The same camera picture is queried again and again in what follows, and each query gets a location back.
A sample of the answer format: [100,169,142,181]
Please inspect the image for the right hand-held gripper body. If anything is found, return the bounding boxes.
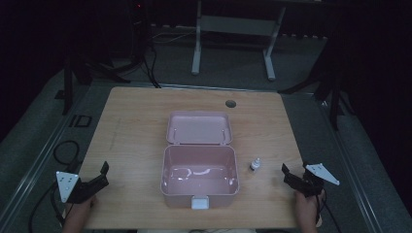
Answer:
[292,162,341,198]

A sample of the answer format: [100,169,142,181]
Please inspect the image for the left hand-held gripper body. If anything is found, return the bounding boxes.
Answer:
[55,171,100,205]

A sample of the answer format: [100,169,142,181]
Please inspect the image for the small white dropper bottle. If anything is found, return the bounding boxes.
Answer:
[249,157,261,173]

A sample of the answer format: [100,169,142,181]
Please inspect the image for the pink plastic storage box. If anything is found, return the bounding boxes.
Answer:
[159,111,241,211]

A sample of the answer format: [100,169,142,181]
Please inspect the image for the person's right hand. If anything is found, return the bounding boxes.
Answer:
[293,188,326,225]

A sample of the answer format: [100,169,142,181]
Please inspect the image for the person's left hand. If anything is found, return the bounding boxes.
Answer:
[63,194,98,225]

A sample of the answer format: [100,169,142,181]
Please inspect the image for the black tripod stand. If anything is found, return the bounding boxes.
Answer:
[61,0,150,117]
[277,42,356,131]

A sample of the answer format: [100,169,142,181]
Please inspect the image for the black looped floor cable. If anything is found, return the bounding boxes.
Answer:
[52,140,82,173]

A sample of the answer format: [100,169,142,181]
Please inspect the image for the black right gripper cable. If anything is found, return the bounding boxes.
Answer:
[314,189,343,233]

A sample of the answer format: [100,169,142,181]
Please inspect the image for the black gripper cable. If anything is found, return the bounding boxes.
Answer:
[28,180,71,233]
[314,189,343,233]

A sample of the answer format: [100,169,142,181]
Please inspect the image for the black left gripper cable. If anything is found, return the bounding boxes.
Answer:
[28,180,71,233]

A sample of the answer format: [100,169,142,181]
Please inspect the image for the metal floor rail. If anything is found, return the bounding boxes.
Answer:
[0,84,113,232]
[312,91,385,233]

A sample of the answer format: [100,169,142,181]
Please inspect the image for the black cables behind table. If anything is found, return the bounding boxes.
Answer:
[141,30,195,89]

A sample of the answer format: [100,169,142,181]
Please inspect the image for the white metal desk frame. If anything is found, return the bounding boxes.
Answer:
[190,0,288,82]

